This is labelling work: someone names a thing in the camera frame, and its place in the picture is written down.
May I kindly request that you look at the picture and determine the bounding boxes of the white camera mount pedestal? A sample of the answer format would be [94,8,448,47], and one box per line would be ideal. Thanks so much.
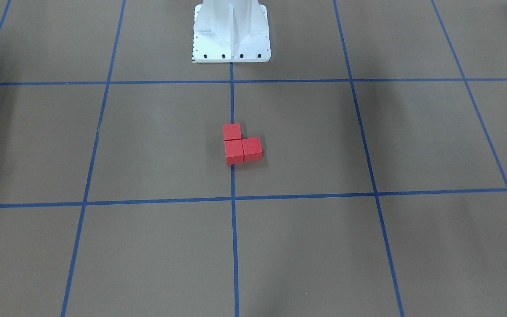
[192,0,272,63]

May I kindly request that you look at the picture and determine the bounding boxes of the red block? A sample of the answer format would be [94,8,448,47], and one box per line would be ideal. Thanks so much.
[224,139,245,165]
[241,137,263,162]
[223,123,242,142]

